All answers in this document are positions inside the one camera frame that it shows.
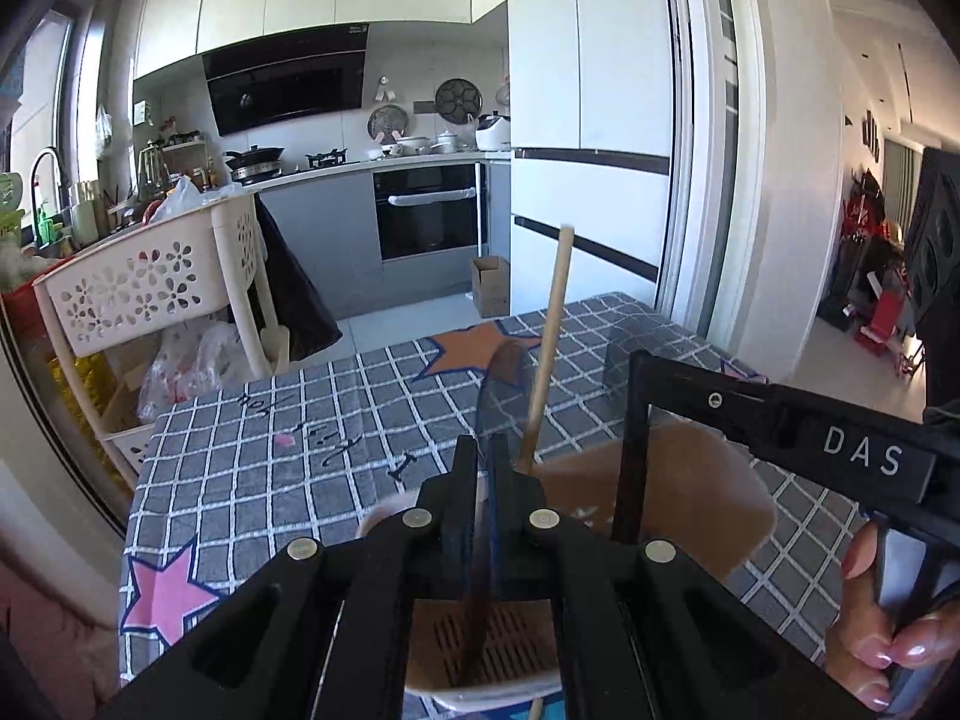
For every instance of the black wok on stove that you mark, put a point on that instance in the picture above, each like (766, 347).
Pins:
(253, 164)

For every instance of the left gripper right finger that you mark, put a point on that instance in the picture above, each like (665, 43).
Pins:
(642, 631)

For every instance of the black built-in oven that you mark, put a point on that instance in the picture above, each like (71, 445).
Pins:
(422, 210)

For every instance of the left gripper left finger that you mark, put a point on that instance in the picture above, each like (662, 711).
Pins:
(319, 631)

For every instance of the grey checked tablecloth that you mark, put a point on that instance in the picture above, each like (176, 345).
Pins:
(227, 479)

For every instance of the black kitchen faucet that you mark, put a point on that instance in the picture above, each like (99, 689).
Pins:
(49, 196)

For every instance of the round black wall pan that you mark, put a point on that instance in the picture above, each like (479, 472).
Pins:
(458, 101)

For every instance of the beige flower-pattern trolley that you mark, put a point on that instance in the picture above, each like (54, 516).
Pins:
(151, 278)

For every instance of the black range hood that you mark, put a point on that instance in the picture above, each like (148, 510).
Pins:
(286, 75)

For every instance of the black hanging bag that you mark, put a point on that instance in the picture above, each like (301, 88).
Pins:
(297, 302)

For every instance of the person's right hand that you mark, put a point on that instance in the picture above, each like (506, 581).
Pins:
(861, 644)

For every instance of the white refrigerator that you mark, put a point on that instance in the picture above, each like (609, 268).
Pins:
(592, 130)

